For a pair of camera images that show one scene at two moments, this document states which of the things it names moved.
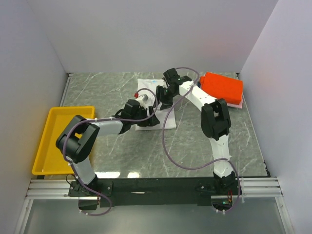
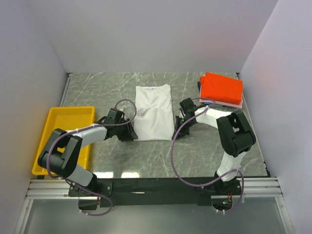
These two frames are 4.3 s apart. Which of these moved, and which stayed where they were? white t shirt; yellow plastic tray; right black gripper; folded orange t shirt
Moved: right black gripper; white t shirt
Stayed: folded orange t shirt; yellow plastic tray
